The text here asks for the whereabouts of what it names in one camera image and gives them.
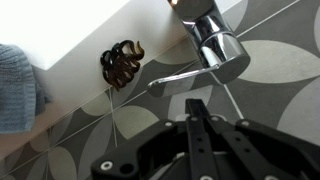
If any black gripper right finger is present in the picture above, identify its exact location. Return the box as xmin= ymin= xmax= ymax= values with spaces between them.
xmin=208 ymin=116 xmax=286 ymax=180

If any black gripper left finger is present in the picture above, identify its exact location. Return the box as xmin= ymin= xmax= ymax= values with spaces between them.
xmin=186 ymin=99 xmax=219 ymax=180

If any chrome sink faucet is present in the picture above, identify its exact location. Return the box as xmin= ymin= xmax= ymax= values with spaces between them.
xmin=147 ymin=0 xmax=251 ymax=97

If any dark tortoiseshell hair claw clip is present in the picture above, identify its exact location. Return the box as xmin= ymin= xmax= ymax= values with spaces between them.
xmin=100 ymin=40 xmax=145 ymax=91

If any blue-grey crumpled towel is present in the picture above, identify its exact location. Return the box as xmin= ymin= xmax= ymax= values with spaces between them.
xmin=0 ymin=44 xmax=48 ymax=134

